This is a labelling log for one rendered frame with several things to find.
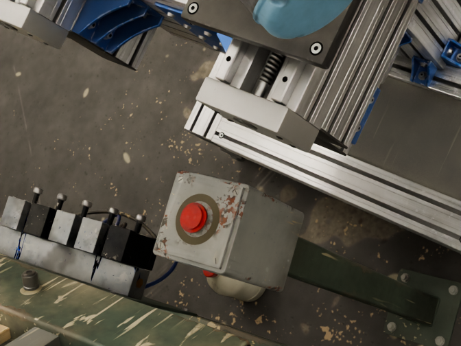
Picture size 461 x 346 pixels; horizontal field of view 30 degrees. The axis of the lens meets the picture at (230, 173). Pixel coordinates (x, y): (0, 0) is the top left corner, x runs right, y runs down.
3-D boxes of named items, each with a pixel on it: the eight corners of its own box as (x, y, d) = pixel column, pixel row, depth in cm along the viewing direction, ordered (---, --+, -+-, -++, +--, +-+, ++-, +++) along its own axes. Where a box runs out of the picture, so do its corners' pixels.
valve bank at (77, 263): (221, 239, 152) (141, 209, 133) (197, 317, 151) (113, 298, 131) (27, 187, 180) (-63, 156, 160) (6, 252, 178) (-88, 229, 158)
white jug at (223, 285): (273, 268, 210) (232, 252, 194) (262, 307, 209) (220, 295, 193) (240, 258, 216) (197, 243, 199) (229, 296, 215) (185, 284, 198)
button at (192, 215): (216, 208, 112) (208, 204, 110) (207, 237, 111) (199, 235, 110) (192, 202, 114) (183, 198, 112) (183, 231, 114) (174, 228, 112)
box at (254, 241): (309, 214, 125) (247, 183, 110) (285, 294, 123) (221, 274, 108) (241, 198, 131) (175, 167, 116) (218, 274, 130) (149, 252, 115)
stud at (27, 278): (43, 287, 134) (40, 270, 133) (31, 294, 132) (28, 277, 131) (32, 283, 135) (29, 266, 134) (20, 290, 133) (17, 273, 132)
